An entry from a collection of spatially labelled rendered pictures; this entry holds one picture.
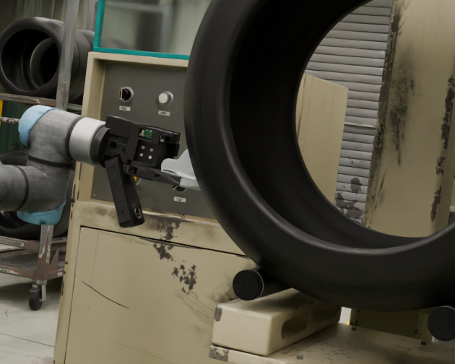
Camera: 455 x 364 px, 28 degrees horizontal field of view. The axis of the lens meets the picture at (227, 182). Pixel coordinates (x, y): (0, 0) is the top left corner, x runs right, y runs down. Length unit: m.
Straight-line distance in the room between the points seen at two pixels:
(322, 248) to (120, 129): 0.42
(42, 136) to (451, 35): 0.71
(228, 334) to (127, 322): 0.91
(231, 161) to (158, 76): 0.97
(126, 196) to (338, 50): 9.62
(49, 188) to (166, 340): 0.74
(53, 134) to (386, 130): 0.57
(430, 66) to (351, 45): 9.38
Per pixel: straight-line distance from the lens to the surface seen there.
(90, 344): 2.26
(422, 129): 1.59
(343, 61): 10.97
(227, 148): 1.26
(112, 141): 1.48
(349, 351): 1.42
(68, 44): 5.05
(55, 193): 1.53
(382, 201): 1.60
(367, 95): 10.85
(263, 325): 1.29
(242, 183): 1.25
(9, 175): 1.47
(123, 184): 1.46
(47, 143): 1.52
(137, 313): 2.18
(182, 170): 1.41
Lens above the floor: 1.11
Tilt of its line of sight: 3 degrees down
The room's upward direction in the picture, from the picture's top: 7 degrees clockwise
